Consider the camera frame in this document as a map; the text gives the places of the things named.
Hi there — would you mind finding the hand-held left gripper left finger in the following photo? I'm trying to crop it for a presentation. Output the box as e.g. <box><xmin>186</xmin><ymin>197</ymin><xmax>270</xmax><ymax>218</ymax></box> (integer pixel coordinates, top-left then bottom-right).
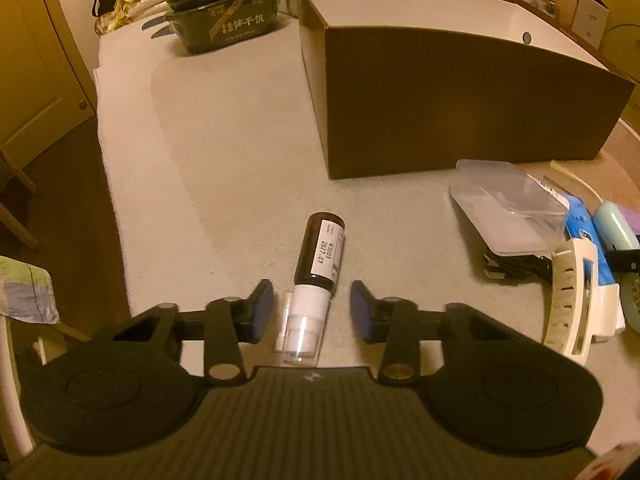
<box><xmin>112</xmin><ymin>280</ymin><xmax>276</xmax><ymax>387</ymax></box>

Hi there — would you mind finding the cream hair claw clip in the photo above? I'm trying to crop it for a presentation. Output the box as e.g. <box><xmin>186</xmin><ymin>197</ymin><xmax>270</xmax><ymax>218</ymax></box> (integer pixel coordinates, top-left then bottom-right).
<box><xmin>542</xmin><ymin>237</ymin><xmax>626</xmax><ymax>366</ymax></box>

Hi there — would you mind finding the large brown cardboard carton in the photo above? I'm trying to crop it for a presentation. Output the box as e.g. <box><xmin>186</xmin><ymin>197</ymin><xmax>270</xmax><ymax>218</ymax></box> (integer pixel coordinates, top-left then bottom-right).
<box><xmin>570</xmin><ymin>0</ymin><xmax>640</xmax><ymax>83</ymax></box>

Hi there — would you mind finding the purple tube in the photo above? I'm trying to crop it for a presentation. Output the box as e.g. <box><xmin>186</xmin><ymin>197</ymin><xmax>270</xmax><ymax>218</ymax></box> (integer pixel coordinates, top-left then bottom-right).
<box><xmin>617</xmin><ymin>203</ymin><xmax>640</xmax><ymax>236</ymax></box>

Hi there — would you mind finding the white product box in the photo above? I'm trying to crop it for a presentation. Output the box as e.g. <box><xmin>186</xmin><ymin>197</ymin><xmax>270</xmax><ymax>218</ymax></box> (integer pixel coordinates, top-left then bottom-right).
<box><xmin>512</xmin><ymin>0</ymin><xmax>611</xmax><ymax>51</ymax></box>

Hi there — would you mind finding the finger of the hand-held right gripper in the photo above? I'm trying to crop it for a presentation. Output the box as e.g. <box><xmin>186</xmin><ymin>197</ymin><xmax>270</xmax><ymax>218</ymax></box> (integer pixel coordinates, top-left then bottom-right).
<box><xmin>607</xmin><ymin>248</ymin><xmax>640</xmax><ymax>272</ymax></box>

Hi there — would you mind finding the blue white toothpaste tube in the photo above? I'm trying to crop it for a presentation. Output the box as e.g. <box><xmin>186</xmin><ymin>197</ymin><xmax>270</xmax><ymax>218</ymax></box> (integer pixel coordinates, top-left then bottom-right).
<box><xmin>565</xmin><ymin>195</ymin><xmax>616</xmax><ymax>286</ymax></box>

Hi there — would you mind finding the brown cardboard box white inside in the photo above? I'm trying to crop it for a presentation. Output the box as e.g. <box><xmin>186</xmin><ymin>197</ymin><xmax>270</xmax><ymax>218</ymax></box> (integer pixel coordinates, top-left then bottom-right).
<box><xmin>296</xmin><ymin>0</ymin><xmax>636</xmax><ymax>181</ymax></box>

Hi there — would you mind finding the brown spray bottle white cap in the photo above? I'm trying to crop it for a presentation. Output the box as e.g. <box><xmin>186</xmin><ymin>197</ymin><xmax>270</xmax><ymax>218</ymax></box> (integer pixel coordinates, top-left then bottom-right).
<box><xmin>275</xmin><ymin>212</ymin><xmax>347</xmax><ymax>367</ymax></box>

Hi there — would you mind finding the green blue patchwork cloth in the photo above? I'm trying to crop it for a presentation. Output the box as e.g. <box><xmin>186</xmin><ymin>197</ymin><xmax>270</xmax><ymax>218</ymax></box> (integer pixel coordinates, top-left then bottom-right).
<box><xmin>0</xmin><ymin>255</ymin><xmax>61</xmax><ymax>323</ymax></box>

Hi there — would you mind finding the clear plastic case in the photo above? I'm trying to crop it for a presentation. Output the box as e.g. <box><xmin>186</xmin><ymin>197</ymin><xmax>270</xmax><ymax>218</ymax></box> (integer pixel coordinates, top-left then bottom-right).
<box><xmin>449</xmin><ymin>159</ymin><xmax>571</xmax><ymax>256</ymax></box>

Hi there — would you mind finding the pink white object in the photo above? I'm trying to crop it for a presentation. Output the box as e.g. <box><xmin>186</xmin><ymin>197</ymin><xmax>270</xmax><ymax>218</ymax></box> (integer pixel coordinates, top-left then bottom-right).
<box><xmin>575</xmin><ymin>442</ymin><xmax>640</xmax><ymax>480</ymax></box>

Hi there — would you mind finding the wooden chair leg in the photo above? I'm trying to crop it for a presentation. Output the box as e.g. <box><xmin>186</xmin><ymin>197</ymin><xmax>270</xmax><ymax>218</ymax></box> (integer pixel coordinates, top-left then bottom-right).
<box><xmin>0</xmin><ymin>145</ymin><xmax>41</xmax><ymax>251</ymax></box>

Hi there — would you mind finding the beige cord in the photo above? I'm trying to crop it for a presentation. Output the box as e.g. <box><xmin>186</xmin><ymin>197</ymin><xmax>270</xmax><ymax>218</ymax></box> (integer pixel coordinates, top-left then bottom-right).
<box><xmin>550</xmin><ymin>160</ymin><xmax>601</xmax><ymax>211</ymax></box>

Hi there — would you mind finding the mint green handheld fan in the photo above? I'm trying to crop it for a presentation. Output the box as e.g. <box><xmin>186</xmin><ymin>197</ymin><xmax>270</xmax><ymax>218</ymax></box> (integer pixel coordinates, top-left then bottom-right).
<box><xmin>592</xmin><ymin>201</ymin><xmax>640</xmax><ymax>321</ymax></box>

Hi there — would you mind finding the beige wardrobe door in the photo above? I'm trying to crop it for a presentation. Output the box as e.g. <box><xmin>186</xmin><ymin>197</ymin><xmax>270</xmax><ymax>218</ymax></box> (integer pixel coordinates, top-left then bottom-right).
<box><xmin>0</xmin><ymin>0</ymin><xmax>98</xmax><ymax>171</ymax></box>

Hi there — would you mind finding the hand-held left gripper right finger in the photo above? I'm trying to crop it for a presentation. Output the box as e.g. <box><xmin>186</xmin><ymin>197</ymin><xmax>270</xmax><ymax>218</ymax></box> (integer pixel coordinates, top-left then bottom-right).
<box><xmin>350</xmin><ymin>280</ymin><xmax>516</xmax><ymax>386</ymax></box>

